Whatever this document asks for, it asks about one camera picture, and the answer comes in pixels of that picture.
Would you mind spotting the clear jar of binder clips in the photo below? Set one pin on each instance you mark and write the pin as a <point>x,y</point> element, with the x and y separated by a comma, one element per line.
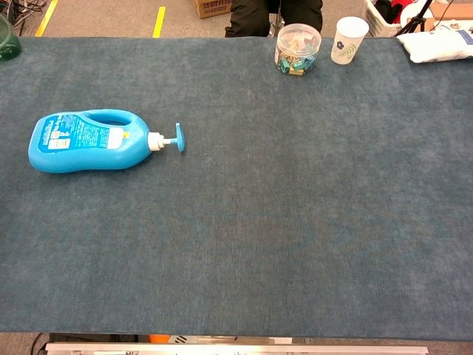
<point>295,48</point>

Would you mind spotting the chrome stool leg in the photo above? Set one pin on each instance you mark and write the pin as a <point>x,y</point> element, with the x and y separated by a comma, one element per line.
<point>275,26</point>

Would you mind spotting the person in black trousers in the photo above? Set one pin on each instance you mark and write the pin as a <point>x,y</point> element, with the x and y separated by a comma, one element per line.
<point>251,15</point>

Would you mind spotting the aluminium profile rail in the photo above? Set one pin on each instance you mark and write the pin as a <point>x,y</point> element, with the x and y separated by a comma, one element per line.
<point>258,349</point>

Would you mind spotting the blue detergent pump bottle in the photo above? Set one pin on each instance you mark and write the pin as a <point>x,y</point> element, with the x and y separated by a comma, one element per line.
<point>92,155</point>

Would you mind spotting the white plastic package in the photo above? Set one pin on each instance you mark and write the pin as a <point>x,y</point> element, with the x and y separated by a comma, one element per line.
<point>436,44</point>

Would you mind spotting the black tripod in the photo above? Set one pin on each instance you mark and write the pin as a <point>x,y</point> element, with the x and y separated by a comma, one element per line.
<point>417,16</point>

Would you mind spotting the printed cardboard box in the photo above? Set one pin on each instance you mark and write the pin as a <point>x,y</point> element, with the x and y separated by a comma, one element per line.
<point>210,9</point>

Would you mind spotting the white flower print paper cup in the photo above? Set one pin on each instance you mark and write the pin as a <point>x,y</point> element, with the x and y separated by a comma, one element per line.
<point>347,40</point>

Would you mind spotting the orange object under table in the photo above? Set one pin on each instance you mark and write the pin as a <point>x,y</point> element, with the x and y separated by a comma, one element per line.
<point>159,338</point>

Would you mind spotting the plain brown cardboard box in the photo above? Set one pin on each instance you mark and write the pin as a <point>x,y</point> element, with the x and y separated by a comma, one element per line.
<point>451,11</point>

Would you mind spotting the blue table cloth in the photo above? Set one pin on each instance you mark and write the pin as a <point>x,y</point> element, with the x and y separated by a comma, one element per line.
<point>258,203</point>

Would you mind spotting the green glass bowl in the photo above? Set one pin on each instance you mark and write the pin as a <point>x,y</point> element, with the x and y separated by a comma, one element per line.
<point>9,46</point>

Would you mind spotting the yellow floor tape strip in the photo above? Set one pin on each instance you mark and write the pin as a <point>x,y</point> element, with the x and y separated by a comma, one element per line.
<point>159,22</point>
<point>46,20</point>

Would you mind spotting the white plastic basket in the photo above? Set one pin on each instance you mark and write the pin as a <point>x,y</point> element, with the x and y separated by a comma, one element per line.
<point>377,20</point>

